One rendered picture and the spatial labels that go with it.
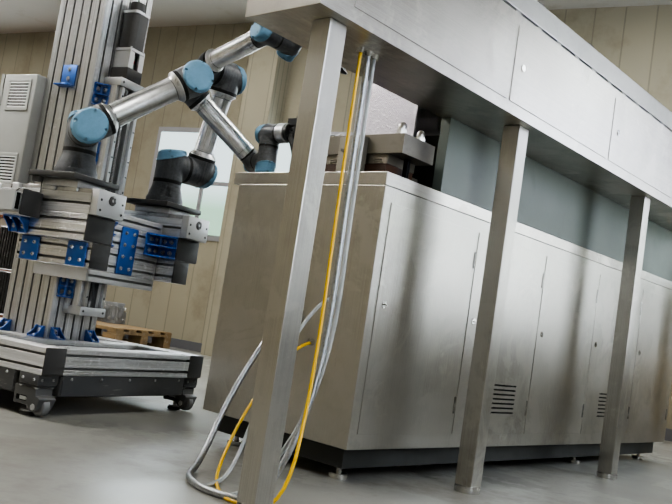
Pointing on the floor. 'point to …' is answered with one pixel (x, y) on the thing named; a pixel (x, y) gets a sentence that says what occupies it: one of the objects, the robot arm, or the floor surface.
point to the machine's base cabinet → (437, 338)
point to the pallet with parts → (115, 324)
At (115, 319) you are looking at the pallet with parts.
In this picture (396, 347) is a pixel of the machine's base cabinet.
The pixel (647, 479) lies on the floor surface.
